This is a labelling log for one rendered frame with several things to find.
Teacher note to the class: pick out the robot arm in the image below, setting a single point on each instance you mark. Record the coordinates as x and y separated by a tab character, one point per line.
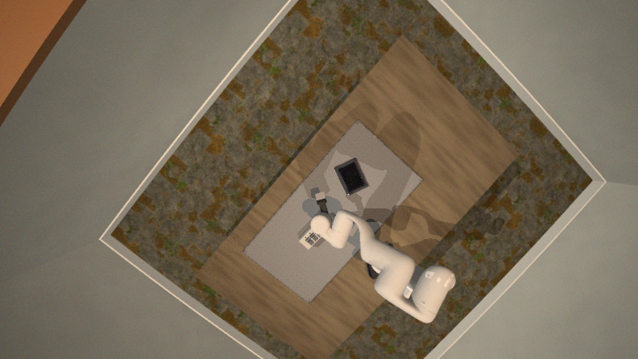
399	277

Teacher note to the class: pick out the white button panel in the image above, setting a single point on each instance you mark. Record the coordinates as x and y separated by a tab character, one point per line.
305	238

